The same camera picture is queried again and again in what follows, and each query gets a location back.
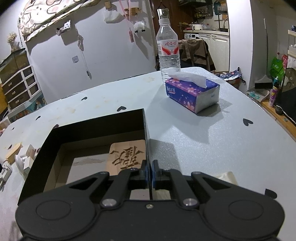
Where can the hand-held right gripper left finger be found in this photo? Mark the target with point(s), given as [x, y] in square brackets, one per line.
[145, 173]

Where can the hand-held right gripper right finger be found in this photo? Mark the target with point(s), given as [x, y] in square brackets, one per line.
[154, 173]

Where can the black cardboard box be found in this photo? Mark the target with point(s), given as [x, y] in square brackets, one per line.
[92, 125]

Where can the white plastic holder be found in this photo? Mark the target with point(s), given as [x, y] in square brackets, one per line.
[26, 160]

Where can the light wooden piece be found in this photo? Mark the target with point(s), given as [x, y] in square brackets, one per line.
[12, 151]

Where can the carved wooden board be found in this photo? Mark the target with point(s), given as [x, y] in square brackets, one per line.
[115, 167]

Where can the translucent plastic tray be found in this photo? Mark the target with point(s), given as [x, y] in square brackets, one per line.
[227, 178]

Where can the purple floral tissue pack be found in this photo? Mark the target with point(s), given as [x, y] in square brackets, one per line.
[185, 91]

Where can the blue patterned bag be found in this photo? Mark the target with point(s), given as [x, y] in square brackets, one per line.
[231, 76]

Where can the brown jacket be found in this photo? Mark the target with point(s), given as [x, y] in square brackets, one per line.
[196, 54]

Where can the clear plastic water bottle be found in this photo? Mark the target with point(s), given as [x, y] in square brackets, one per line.
[168, 46]

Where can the white kitchen cabinet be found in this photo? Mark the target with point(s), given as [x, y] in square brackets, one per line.
[215, 51]

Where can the grey dustpan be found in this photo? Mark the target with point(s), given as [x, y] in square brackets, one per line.
[262, 84]

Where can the white plug charger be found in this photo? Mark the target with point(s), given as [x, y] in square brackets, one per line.
[5, 172]

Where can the washing machine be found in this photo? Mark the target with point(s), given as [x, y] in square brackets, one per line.
[190, 36]

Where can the spray can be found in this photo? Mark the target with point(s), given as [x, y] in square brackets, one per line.
[274, 91]

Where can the white sheep plush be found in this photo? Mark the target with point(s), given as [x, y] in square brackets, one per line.
[139, 26]

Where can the white drawer cabinet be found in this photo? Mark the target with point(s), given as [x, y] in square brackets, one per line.
[20, 88]

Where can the white cooking pot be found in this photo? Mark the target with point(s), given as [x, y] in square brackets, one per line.
[198, 26]

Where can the white hanging cloth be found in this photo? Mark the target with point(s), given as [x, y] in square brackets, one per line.
[112, 16]

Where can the green plastic bag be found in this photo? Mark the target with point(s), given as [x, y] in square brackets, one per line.
[277, 67]

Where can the glass tank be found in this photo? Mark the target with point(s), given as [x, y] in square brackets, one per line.
[13, 63]

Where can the printed cartoon cloth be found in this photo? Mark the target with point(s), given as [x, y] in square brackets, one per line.
[50, 14]

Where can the dried flower bunch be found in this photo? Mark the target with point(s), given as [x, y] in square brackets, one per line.
[12, 40]

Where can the clear adhesive wall hook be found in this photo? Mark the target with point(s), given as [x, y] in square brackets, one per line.
[75, 59]

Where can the wooden wall hook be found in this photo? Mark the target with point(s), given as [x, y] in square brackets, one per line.
[133, 11]

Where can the white wall shelf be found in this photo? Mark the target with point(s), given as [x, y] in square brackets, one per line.
[291, 41]

